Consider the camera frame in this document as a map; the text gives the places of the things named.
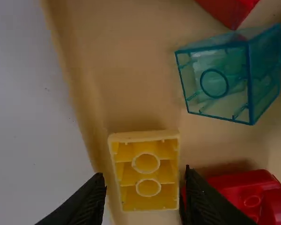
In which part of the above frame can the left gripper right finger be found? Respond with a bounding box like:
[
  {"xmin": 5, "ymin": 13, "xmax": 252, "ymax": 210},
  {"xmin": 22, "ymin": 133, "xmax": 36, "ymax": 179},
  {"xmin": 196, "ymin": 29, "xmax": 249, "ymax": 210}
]
[{"xmin": 178, "ymin": 165, "xmax": 259, "ymax": 225}]

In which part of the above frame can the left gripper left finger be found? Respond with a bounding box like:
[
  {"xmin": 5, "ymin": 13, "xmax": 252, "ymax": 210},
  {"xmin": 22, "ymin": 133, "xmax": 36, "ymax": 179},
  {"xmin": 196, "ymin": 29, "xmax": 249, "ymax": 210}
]
[{"xmin": 34, "ymin": 172, "xmax": 108, "ymax": 225}]

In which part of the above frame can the pale yellow toy brick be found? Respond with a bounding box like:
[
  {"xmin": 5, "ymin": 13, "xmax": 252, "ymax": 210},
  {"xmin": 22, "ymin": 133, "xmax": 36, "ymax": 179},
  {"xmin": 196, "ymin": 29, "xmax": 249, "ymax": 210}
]
[{"xmin": 107, "ymin": 128, "xmax": 181, "ymax": 212}]

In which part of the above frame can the red toy car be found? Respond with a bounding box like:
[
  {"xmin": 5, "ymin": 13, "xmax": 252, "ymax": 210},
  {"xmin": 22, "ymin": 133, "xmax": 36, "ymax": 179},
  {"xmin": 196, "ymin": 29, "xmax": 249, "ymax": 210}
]
[{"xmin": 179, "ymin": 169, "xmax": 281, "ymax": 225}]

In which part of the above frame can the tan tray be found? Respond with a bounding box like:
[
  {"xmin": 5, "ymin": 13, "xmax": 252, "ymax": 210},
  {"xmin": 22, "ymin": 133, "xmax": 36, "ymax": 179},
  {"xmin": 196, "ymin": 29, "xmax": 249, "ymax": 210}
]
[{"xmin": 41, "ymin": 0, "xmax": 281, "ymax": 225}]

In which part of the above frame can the clear teal toy brick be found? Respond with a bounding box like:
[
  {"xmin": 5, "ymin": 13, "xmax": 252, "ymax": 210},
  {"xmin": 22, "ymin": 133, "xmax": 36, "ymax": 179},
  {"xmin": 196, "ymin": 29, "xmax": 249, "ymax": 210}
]
[{"xmin": 174, "ymin": 22, "xmax": 281, "ymax": 127}]

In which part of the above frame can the red toy brick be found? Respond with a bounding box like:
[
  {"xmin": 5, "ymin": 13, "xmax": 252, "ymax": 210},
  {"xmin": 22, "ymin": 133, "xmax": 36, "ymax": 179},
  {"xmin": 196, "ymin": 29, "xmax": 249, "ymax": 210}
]
[{"xmin": 193, "ymin": 0, "xmax": 260, "ymax": 30}]

